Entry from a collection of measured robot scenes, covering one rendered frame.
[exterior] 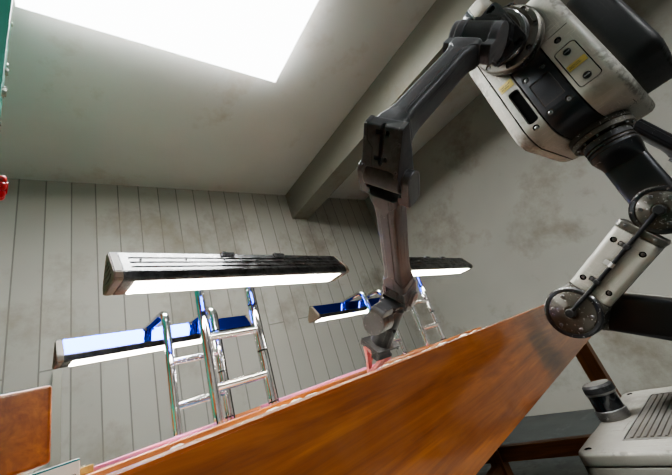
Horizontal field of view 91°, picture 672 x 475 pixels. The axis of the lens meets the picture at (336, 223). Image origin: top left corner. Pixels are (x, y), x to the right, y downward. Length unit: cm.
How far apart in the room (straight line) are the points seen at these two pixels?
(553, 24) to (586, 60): 13
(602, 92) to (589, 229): 212
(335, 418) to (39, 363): 228
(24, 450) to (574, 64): 109
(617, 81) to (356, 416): 84
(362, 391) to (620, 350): 272
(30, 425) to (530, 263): 305
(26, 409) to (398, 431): 41
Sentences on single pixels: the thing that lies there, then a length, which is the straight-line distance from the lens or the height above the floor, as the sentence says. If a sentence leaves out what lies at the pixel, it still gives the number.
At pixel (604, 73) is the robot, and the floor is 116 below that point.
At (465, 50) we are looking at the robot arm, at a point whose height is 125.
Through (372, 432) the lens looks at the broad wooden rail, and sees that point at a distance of 50.
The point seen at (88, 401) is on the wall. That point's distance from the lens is 256.
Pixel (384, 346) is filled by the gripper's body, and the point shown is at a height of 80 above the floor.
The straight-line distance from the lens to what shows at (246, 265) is 82.
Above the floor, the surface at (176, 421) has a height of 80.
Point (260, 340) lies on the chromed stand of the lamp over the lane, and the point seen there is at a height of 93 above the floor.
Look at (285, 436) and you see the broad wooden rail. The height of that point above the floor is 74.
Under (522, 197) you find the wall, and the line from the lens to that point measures 318.
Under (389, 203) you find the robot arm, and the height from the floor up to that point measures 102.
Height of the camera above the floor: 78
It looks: 23 degrees up
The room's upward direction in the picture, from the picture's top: 20 degrees counter-clockwise
